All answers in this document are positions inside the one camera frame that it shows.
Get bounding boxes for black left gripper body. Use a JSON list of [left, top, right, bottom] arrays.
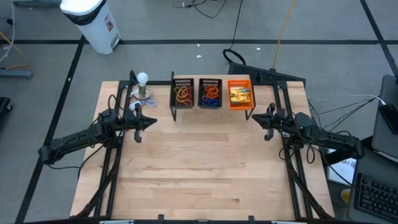
[[122, 109, 141, 132]]

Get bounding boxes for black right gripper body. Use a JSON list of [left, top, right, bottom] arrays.
[[273, 109, 297, 135]]

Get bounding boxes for orange slotted plastic basket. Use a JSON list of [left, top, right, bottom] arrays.
[[227, 79, 256, 111]]

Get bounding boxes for black slotted plastic basket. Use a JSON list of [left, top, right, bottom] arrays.
[[198, 77, 224, 110], [169, 77, 195, 110]]

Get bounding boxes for white light bulb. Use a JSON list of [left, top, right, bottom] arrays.
[[137, 72, 150, 88]]

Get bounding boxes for black perforated panel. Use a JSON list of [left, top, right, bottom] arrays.
[[227, 61, 307, 85]]

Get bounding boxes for wooden riser shelf black legs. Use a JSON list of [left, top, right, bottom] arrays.
[[169, 71, 257, 122]]

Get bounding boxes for white paper sheet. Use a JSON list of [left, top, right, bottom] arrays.
[[326, 143, 358, 187]]

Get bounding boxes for small yellow object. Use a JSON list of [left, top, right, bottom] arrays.
[[340, 189, 352, 205]]

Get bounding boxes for white trash can black liner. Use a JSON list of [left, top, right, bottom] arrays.
[[59, 0, 123, 55]]

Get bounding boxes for dark grey closed laptop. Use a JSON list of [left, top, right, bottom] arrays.
[[371, 73, 398, 160]]

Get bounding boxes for smartphone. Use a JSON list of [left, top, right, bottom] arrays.
[[377, 103, 398, 136]]

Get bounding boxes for open laptop black keyboard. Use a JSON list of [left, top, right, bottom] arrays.
[[346, 147, 398, 224]]

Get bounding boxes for grey floor base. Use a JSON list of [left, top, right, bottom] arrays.
[[0, 68, 34, 80]]

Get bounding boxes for white adapter cable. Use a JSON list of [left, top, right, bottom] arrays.
[[140, 97, 159, 109]]

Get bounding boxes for black aluminium table frame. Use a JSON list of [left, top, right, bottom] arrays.
[[70, 79, 335, 220]]

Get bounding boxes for yellow hanging cord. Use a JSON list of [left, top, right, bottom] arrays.
[[272, 0, 297, 70]]

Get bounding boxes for black floor cable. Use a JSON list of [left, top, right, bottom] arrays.
[[221, 0, 247, 66]]

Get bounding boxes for white charging cable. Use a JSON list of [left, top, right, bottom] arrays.
[[338, 93, 387, 106]]

